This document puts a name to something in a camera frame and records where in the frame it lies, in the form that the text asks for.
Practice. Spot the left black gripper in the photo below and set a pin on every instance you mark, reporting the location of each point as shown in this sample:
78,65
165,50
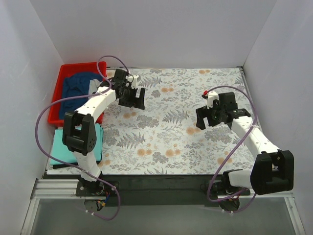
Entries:
133,97

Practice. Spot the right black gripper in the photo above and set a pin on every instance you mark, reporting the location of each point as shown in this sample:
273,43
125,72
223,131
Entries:
207,113

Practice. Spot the mint green t-shirt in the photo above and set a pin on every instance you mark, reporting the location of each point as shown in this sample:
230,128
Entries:
77,145

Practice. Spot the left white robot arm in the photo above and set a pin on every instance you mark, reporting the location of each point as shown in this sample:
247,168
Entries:
88,114

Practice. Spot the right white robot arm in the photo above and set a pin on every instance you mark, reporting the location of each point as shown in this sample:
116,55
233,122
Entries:
273,169

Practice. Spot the floral patterned table mat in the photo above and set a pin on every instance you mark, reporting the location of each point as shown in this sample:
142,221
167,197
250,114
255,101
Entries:
163,138

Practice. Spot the navy blue printed t-shirt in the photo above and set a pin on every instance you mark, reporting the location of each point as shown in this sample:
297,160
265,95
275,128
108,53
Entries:
79,84

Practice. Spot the red plastic bin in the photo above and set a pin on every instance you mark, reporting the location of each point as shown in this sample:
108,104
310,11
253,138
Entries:
66,70

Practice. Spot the folded black t-shirt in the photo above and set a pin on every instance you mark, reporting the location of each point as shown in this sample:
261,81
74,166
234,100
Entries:
58,166

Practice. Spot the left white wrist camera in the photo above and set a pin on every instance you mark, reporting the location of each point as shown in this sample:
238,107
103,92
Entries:
133,81

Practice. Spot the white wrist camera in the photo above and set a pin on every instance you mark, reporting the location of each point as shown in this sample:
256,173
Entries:
133,81
210,97

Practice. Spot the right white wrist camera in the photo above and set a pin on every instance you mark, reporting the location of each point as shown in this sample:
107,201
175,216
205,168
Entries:
210,97

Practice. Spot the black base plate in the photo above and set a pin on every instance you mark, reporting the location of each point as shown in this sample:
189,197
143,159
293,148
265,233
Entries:
154,198

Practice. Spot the aluminium mounting rail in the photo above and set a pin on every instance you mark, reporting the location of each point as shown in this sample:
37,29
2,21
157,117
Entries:
46,188

